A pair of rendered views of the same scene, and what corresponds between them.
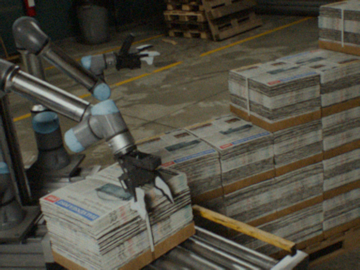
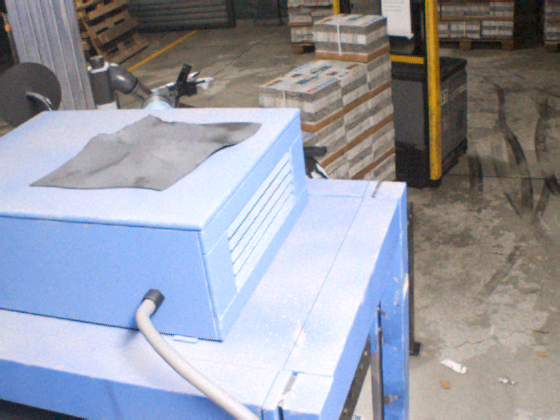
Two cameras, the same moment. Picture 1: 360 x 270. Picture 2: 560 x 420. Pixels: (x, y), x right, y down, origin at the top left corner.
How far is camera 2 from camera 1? 1.51 m
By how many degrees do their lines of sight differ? 25
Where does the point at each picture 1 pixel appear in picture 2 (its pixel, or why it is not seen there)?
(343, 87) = (354, 88)
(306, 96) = (333, 99)
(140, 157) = (311, 149)
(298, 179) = (334, 170)
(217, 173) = not seen: hidden behind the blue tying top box
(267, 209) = not seen: hidden behind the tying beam
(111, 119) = not seen: hidden behind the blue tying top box
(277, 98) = (316, 103)
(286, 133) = (324, 132)
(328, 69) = (344, 75)
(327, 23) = (323, 37)
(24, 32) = (118, 75)
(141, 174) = (310, 162)
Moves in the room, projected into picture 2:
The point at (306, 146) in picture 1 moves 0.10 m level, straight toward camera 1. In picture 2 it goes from (336, 141) to (342, 147)
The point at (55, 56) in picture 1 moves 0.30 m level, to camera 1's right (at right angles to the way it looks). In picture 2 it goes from (143, 92) to (203, 76)
